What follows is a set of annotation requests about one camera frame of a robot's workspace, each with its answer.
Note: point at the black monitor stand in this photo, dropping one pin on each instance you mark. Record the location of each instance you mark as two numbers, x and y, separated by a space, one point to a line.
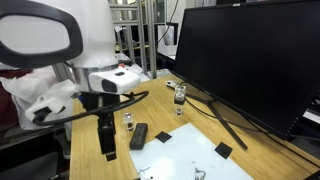
217 116

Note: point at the white paper sheet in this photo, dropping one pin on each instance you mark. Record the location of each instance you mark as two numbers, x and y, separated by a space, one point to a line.
187 155

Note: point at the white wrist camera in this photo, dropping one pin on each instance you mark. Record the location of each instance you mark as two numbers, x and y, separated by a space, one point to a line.
116 81

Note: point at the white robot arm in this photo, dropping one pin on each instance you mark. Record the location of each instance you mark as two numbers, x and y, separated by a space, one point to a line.
40 33

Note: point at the clear glass on black base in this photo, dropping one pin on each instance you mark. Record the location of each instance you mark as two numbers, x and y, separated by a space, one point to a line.
179 99

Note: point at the clear crystal glass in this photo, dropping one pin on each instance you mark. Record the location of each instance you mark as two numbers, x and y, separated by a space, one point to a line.
128 121

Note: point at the black whiteboard eraser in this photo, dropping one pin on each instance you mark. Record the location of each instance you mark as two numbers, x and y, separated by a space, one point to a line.
139 137

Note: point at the black tape square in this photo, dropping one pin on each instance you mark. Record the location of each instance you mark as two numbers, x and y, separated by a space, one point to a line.
163 136
223 150

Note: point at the large black monitor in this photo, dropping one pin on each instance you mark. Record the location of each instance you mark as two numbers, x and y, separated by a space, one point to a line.
260 59

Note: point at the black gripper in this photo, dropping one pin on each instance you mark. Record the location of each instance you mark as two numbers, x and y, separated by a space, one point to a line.
106 130

